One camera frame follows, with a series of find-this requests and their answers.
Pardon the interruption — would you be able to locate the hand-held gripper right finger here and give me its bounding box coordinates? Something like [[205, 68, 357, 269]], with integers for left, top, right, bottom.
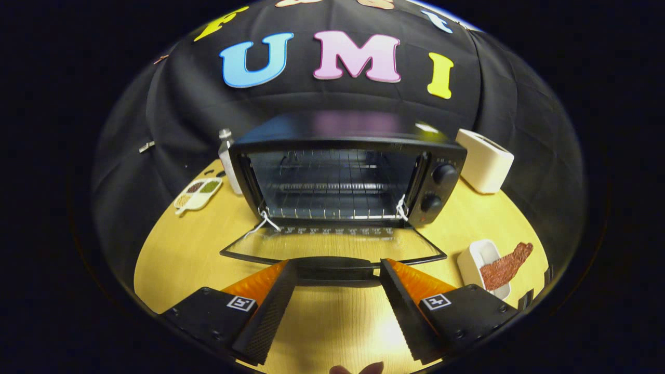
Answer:
[[379, 258, 522, 365]]

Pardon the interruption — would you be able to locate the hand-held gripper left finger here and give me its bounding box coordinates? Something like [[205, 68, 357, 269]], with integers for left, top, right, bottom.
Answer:
[[157, 260, 299, 367]]

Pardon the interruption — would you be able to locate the brown meat strip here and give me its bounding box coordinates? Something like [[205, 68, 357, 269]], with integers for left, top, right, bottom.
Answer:
[[479, 242, 534, 291]]

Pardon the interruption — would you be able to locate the black toaster oven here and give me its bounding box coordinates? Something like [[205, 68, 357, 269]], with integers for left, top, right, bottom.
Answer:
[[219, 112, 468, 284]]

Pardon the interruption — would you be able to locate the white toaster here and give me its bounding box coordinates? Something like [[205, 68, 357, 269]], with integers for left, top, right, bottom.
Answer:
[[456, 128, 515, 194]]

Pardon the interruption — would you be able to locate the white rectangular dish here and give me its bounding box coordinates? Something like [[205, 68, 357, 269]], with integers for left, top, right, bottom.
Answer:
[[457, 239, 512, 301]]

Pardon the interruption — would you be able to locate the white divided dish with grains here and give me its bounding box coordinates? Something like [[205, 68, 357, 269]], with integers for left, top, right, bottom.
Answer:
[[174, 177, 224, 215]]

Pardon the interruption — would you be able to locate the clear plastic bottle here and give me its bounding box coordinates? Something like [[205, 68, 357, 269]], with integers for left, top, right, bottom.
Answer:
[[218, 129, 244, 195]]

